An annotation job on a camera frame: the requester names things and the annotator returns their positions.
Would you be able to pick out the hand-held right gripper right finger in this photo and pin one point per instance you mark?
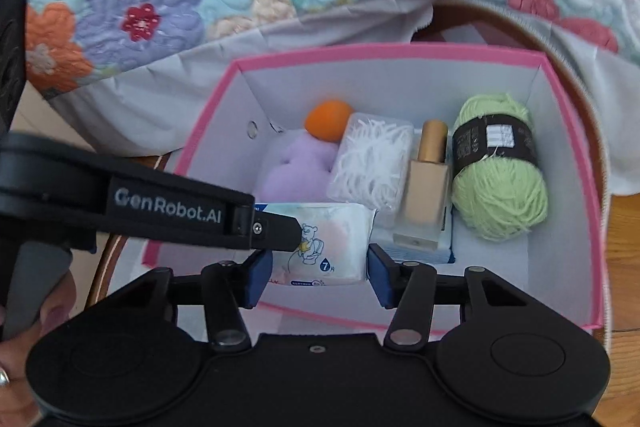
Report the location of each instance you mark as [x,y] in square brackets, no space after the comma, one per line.
[380,277]

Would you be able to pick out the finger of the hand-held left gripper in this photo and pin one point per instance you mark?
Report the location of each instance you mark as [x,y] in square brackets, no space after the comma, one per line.
[275,232]

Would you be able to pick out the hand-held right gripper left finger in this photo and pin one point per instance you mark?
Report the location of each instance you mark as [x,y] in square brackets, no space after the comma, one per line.
[257,279]

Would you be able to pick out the small white tissue pack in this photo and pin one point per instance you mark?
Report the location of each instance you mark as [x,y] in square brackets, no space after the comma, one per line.
[335,237]

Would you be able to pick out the purple plush toy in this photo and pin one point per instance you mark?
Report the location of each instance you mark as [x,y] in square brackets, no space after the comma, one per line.
[295,172]

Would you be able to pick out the blue wet wipes pack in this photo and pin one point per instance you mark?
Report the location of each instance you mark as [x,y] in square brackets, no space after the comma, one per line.
[446,242]

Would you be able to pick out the gold cap foundation bottle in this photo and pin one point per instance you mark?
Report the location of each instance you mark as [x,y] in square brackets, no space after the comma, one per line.
[422,197]

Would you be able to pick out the clear floss pick container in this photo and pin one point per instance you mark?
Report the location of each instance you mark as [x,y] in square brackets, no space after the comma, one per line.
[370,162]

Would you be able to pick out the orange makeup sponge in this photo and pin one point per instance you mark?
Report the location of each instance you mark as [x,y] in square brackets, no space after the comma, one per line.
[327,119]

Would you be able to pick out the green yarn ball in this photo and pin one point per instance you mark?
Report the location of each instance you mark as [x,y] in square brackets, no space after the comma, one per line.
[500,202]

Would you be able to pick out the pink cardboard box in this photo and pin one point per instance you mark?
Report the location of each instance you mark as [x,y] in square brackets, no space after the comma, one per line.
[565,207]

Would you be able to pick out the person's left hand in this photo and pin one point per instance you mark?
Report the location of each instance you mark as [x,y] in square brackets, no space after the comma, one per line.
[55,307]

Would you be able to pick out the checked oval rug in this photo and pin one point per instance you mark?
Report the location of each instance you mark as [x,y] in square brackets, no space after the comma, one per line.
[465,34]

